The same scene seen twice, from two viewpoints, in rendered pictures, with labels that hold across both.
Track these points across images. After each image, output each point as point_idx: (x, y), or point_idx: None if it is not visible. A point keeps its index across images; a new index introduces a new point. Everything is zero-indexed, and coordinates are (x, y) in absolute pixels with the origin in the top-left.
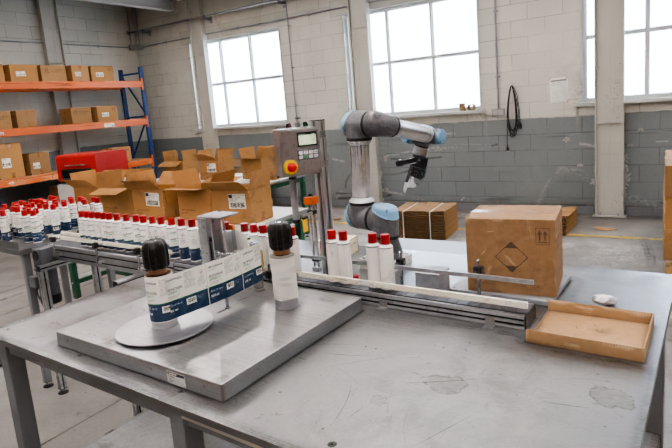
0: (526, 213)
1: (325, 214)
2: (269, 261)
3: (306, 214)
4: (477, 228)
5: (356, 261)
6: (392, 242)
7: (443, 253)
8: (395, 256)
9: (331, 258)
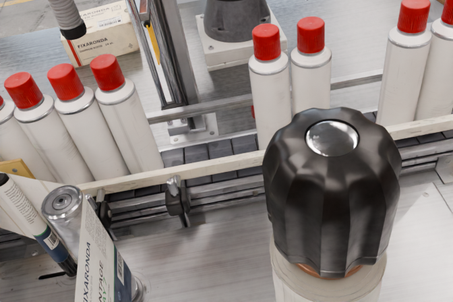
0: None
1: None
2: (59, 174)
3: (147, 4)
4: None
5: None
6: None
7: None
8: (269, 21)
9: (280, 108)
